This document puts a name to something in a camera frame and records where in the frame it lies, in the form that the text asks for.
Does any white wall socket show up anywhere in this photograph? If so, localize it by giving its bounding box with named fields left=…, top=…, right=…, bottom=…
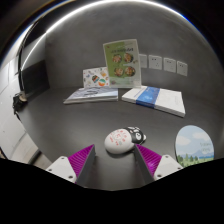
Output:
left=163, top=57, right=177, bottom=74
left=176, top=60, right=189, bottom=77
left=148, top=54, right=163, bottom=71
left=138, top=53, right=148, bottom=69

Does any white panda-print computer mouse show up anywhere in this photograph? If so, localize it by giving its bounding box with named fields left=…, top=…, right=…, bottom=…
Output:
left=104, top=126, right=147, bottom=155

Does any small colourful printed card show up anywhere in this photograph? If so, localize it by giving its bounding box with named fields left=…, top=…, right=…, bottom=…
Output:
left=82, top=66, right=110, bottom=89

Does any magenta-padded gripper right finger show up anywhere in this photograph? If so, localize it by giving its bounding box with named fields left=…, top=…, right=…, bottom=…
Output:
left=134, top=143, right=185, bottom=185

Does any white book with blue band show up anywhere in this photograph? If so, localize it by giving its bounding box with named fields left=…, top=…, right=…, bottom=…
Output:
left=121, top=85, right=186, bottom=118

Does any green food-print leaflet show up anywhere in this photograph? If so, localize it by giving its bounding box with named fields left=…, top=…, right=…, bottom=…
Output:
left=102, top=38, right=142, bottom=89

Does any grey thin magazine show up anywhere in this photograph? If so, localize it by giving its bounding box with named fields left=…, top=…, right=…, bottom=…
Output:
left=63, top=87, right=119, bottom=105

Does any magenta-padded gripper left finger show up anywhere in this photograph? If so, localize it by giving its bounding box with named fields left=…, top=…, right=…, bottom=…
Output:
left=45, top=143, right=97, bottom=186

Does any round landscape-print mouse pad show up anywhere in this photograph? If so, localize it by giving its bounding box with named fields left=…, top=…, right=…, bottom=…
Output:
left=175, top=125, right=215, bottom=168

